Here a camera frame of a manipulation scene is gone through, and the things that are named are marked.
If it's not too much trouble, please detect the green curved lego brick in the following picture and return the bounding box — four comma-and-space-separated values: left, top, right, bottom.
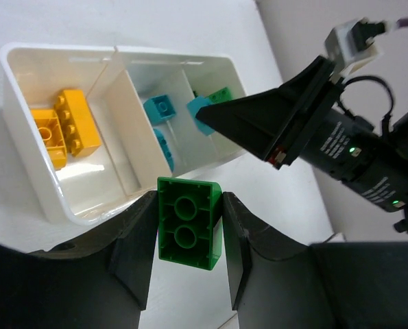
157, 177, 223, 271

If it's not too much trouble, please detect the yellow lego block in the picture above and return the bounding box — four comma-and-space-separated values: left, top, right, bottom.
31, 108, 67, 170

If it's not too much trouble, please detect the cyan square lego brick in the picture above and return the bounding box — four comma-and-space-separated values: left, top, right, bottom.
186, 95, 214, 137

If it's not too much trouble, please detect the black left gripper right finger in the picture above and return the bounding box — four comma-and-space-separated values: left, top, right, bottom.
222, 192, 408, 328

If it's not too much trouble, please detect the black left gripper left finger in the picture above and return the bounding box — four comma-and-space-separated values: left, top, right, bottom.
0, 191, 158, 328

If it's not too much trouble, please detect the yellow long lego brick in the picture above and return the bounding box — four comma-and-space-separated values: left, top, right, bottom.
54, 89, 101, 158

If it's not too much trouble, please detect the cyan small lego brick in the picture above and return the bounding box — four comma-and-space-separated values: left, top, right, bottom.
143, 95, 176, 125

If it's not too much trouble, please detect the cyan rounded lego piece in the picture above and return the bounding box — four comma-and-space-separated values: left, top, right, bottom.
154, 128, 175, 172

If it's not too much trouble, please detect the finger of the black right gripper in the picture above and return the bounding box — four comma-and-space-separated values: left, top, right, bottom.
195, 56, 334, 161

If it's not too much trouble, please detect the white three-compartment container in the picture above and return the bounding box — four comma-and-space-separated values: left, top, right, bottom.
0, 43, 245, 226

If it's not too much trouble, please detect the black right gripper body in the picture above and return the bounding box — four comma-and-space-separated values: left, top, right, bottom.
268, 79, 408, 234

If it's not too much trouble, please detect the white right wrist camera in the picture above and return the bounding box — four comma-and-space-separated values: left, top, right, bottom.
324, 19, 386, 76

